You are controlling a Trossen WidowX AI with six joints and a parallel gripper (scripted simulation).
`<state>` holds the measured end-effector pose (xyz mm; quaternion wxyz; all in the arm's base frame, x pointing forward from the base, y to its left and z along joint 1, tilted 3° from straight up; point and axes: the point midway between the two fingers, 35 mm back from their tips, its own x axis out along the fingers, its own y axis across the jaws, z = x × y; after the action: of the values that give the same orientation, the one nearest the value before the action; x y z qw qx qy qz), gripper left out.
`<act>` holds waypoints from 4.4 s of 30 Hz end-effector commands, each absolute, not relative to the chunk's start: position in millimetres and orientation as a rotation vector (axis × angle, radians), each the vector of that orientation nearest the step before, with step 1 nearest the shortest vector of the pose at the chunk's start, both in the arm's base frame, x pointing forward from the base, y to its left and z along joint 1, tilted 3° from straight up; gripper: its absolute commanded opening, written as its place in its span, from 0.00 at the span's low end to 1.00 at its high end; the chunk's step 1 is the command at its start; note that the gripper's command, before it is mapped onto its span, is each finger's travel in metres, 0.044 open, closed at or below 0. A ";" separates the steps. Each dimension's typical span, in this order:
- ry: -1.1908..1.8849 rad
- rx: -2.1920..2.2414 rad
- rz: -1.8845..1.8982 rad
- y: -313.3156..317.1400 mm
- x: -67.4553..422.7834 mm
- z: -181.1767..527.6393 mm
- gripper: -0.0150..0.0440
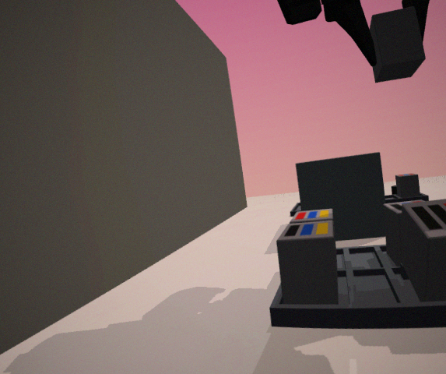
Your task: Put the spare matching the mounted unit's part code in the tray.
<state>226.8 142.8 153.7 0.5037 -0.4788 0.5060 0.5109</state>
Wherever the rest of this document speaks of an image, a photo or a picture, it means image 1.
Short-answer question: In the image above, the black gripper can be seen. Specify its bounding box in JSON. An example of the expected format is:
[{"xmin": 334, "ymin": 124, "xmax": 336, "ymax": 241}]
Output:
[{"xmin": 277, "ymin": 0, "xmax": 430, "ymax": 66}]

